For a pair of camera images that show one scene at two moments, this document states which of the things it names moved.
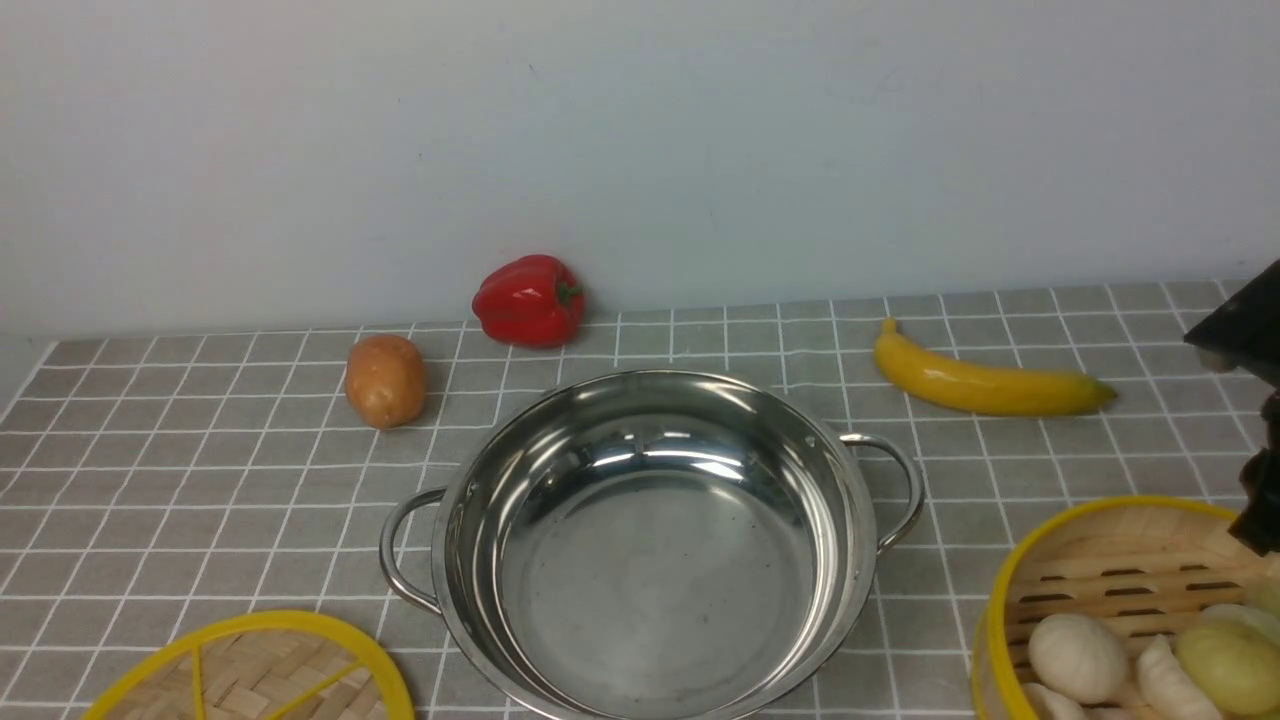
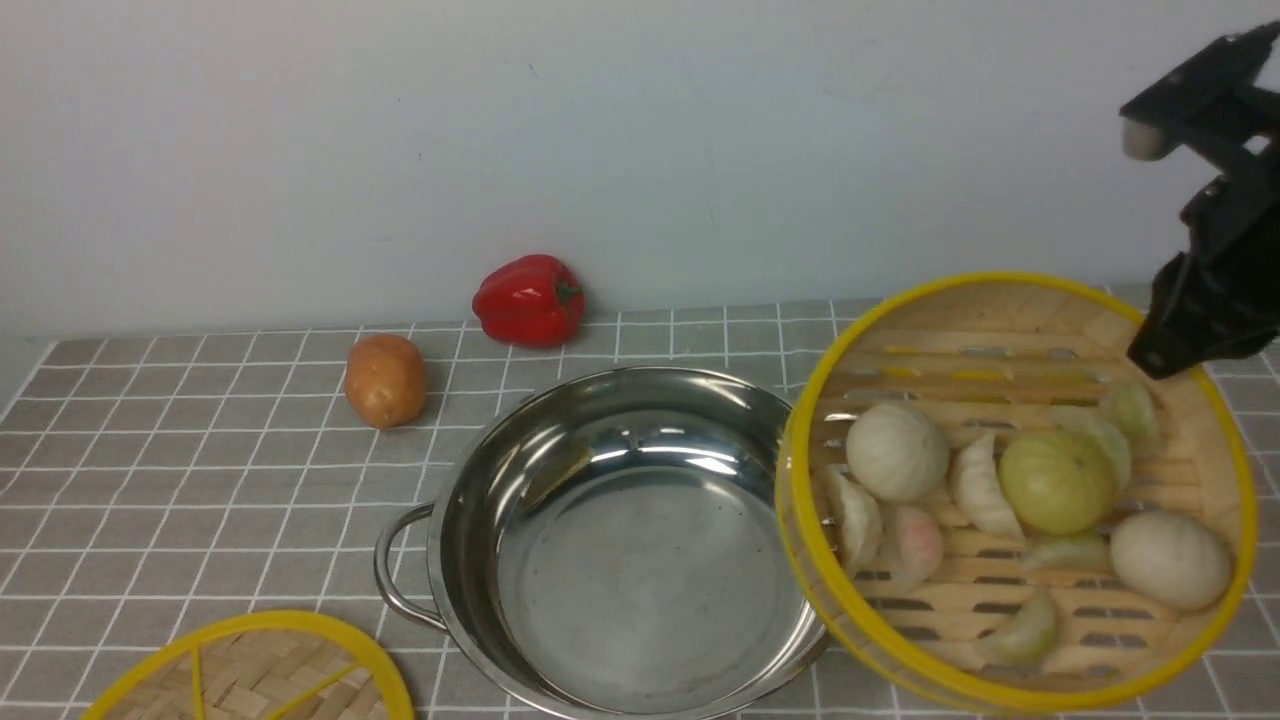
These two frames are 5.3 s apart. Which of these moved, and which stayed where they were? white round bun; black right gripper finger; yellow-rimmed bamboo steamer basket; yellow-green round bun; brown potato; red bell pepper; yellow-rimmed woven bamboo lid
Moved: white round bun; yellow-green round bun; yellow-rimmed bamboo steamer basket; black right gripper finger
Stayed: brown potato; yellow-rimmed woven bamboo lid; red bell pepper
